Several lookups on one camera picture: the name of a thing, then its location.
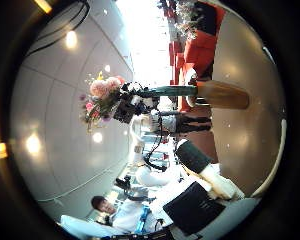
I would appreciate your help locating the pink flower bouquet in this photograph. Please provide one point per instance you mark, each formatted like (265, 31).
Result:
(103, 93)

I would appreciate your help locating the amber glass vase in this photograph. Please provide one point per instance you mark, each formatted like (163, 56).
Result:
(223, 95)

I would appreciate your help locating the person with dark trousers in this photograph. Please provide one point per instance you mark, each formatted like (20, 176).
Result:
(190, 123)

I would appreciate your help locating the orange round lamp shade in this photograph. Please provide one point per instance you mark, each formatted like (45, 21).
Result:
(203, 50)

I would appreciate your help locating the dark-haired person, white shirt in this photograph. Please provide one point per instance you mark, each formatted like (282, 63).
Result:
(105, 204)

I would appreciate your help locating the green leafy plant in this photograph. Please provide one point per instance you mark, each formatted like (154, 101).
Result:
(190, 16)

